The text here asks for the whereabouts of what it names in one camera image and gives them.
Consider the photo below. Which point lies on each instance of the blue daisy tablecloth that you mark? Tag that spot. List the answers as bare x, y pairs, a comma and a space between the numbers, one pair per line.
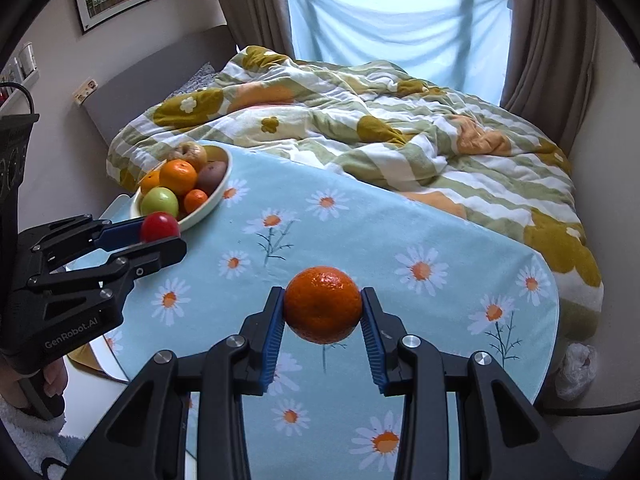
350, 240

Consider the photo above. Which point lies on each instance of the green floral striped quilt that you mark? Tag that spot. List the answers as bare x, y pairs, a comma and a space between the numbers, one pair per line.
375, 135

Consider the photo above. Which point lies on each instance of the person's left forearm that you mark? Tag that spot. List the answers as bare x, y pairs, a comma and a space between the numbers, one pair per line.
20, 430

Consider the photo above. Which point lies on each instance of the large green apple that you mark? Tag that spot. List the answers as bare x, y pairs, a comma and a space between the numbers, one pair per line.
159, 202

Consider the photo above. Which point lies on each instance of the light blue window cloth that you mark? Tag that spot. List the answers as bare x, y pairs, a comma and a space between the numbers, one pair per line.
400, 25

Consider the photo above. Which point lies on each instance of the large orange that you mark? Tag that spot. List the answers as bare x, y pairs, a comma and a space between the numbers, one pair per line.
177, 177
149, 182

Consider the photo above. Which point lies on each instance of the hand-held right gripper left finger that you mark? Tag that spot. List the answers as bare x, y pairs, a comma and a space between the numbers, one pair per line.
274, 340

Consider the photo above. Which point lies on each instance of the wrinkled yellow apple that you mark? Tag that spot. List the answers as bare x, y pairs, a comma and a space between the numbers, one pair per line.
192, 154

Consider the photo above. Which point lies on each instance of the cream oval bowl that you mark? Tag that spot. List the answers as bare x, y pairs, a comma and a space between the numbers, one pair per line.
207, 210

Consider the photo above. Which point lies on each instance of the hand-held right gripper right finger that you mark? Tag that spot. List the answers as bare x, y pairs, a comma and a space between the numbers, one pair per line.
370, 340

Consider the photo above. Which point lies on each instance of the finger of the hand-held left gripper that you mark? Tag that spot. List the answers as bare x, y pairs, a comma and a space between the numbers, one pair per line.
120, 234
150, 256

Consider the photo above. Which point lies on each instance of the small mandarin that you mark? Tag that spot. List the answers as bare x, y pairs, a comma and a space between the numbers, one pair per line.
195, 201

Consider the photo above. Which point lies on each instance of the grey bed headboard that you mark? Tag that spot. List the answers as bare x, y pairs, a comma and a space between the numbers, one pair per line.
150, 70

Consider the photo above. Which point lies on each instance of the person's left hand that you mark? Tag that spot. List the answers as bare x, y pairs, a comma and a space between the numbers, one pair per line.
55, 380

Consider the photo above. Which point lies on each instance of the brown kiwi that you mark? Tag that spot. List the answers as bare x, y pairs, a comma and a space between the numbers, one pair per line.
211, 175

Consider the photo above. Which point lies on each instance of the white plastic bag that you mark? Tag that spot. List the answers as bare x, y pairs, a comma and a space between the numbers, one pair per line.
576, 372

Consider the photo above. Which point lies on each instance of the red plum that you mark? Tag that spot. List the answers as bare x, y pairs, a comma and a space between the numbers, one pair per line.
159, 227

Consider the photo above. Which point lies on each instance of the grey patterned pillow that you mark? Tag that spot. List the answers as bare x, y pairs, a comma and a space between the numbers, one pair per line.
197, 80

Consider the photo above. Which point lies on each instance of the brown curtain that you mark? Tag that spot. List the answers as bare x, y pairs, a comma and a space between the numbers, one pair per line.
550, 60
250, 5

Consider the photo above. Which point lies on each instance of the white wall socket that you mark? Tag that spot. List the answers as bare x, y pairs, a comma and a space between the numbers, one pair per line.
85, 91

